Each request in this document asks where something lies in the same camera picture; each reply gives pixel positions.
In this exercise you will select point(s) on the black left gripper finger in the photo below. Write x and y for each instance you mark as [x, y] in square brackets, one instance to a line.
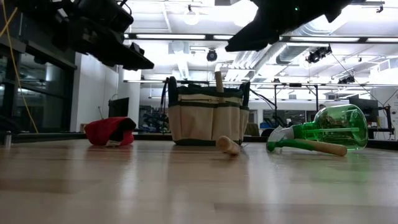
[133, 62]
[138, 48]

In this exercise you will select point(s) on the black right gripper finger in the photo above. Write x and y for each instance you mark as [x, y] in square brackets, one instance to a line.
[252, 37]

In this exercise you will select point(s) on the beige green gardening bag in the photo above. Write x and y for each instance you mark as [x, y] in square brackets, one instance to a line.
[202, 124]

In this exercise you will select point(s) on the green spray bottle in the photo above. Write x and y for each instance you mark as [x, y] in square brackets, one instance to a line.
[339, 127]

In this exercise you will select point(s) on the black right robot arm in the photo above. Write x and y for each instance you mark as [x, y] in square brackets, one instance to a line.
[329, 6]

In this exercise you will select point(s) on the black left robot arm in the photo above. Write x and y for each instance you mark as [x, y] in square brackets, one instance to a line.
[105, 12]

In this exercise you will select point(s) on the long ceiling light strip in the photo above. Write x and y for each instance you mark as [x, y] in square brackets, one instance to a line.
[171, 36]

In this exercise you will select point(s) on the round black ceiling fixture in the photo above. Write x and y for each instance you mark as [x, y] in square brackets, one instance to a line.
[212, 55]

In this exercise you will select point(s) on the black monitor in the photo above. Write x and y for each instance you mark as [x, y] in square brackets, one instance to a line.
[372, 112]
[118, 108]

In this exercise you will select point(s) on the round ceiling lamp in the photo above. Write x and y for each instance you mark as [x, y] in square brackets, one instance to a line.
[191, 17]

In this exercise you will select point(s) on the silver ventilation duct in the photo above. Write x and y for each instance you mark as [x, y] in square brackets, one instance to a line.
[289, 54]

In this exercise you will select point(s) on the black ceiling camera cluster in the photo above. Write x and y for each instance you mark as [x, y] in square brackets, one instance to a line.
[317, 55]

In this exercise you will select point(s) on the black rig frame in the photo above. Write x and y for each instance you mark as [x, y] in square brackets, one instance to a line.
[275, 99]

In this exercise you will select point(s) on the silver metal post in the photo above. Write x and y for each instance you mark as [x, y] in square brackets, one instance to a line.
[7, 140]

